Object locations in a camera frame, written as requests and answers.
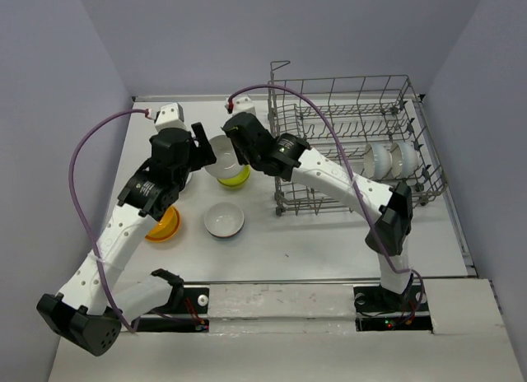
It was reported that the orange bowl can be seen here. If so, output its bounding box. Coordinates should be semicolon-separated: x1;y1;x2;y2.
145;206;181;243

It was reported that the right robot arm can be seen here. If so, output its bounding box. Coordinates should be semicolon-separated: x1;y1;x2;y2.
222;112;417;305

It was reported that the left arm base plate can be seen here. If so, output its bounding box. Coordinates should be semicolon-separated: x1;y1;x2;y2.
133;285;210;333

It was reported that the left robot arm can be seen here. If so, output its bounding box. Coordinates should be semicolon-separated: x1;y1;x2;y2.
36;123;217;356

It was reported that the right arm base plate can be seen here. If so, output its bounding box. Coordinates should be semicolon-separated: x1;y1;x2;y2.
353;285;433;332

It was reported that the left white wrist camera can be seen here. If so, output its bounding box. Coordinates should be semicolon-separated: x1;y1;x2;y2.
147;103;187;133

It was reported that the white bowl stack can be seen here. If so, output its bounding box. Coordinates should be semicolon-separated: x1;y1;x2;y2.
180;172;194;193

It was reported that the white bowl red rim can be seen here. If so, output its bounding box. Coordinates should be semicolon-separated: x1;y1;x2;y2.
203;202;245;239

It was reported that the grey wire dish rack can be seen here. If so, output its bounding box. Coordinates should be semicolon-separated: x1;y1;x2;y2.
268;60;447;207

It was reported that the green bowl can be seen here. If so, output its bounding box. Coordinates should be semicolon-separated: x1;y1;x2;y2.
217;165;250;189

